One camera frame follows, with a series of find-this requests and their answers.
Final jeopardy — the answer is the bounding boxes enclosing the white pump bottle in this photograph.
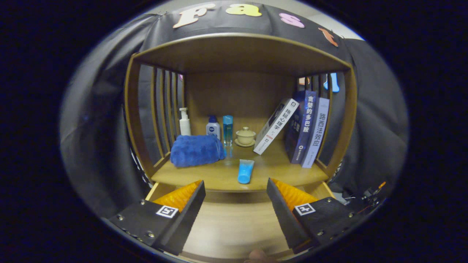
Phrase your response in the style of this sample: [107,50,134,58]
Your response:
[179,107,192,137]

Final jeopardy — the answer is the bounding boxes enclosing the light purple book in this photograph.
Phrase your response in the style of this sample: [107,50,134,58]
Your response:
[301,97,330,168]

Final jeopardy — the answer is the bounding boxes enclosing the black device with orange part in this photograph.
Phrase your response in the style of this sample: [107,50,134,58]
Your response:
[362,182,387,201]

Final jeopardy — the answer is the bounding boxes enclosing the blue folded towel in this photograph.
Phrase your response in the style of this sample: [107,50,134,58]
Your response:
[170,134,226,168]

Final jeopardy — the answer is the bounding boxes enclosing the black backdrop cloth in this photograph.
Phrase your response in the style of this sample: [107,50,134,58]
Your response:
[60,2,409,216]

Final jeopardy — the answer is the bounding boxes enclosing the white bottle with blue cap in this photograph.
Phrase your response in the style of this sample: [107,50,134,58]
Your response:
[206,115,221,140]

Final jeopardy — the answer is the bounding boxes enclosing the wooden countertop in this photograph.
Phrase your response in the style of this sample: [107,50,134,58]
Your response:
[151,137,329,193]

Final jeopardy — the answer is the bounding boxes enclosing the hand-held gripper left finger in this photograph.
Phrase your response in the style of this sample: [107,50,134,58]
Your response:
[108,180,206,256]

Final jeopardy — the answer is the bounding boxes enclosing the blue tube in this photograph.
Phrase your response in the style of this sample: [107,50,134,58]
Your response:
[238,159,255,184]

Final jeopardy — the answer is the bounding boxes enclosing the wooden drawer with black knob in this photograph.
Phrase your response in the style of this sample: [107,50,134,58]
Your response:
[146,182,335,262]

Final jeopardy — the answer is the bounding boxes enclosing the dark blue book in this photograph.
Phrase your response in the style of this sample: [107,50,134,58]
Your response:
[284,90,318,164]

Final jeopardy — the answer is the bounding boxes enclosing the wooden cabinet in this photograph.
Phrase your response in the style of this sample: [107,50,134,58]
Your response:
[124,32,358,194]

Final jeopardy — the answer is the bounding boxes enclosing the white book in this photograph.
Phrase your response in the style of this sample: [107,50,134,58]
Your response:
[253,98,299,155]

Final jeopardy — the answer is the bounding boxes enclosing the beige lidded teacup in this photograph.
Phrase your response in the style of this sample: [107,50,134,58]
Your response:
[235,126,256,148]

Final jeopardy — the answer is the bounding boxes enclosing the clear blue bottle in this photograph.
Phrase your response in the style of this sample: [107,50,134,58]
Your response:
[223,115,234,147]

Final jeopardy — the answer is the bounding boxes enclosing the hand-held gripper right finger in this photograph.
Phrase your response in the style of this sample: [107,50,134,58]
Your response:
[266,178,361,254]

